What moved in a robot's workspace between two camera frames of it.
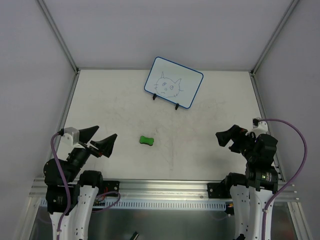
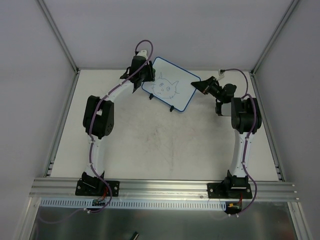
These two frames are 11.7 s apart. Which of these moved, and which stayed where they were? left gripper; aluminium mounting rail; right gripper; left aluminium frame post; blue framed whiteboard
Moved: blue framed whiteboard; right gripper; left gripper
Stayed: left aluminium frame post; aluminium mounting rail
